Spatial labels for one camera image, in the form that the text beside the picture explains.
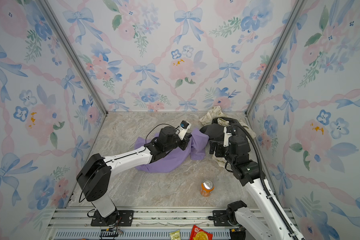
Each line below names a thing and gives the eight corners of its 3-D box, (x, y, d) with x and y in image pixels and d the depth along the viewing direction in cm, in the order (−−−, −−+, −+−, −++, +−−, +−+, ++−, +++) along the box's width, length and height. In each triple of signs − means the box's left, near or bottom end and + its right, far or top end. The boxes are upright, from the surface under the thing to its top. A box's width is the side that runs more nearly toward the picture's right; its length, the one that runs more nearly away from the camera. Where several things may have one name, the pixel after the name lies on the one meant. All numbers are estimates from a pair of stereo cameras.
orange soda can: (200, 197, 82) (202, 191, 73) (199, 186, 86) (201, 179, 77) (211, 197, 82) (215, 191, 73) (210, 186, 86) (213, 179, 77)
